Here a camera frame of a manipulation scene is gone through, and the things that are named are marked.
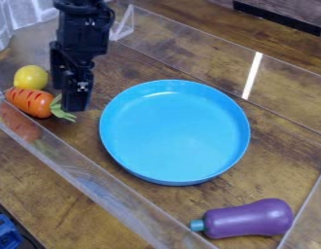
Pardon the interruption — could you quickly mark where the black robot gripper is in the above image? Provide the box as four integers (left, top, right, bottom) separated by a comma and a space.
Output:
49, 0, 114, 112

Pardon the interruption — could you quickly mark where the orange toy carrot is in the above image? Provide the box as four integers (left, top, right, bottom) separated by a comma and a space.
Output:
5, 87, 76, 122

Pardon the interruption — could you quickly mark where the blue round tray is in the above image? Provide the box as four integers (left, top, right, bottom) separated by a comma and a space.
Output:
98, 80, 251, 186

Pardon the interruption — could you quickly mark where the yellow toy lemon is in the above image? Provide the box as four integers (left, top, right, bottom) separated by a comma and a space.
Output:
13, 65, 49, 89

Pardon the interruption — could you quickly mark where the white mesh curtain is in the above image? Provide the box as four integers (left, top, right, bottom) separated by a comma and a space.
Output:
0, 0, 58, 52

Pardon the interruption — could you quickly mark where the blue object at corner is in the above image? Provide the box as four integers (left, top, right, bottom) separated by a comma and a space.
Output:
0, 214, 22, 249

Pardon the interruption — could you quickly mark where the purple toy eggplant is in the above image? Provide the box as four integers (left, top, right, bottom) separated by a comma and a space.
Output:
189, 198, 294, 238

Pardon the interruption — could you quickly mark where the clear acrylic barrier frame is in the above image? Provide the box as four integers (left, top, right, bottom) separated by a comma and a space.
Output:
0, 0, 321, 249

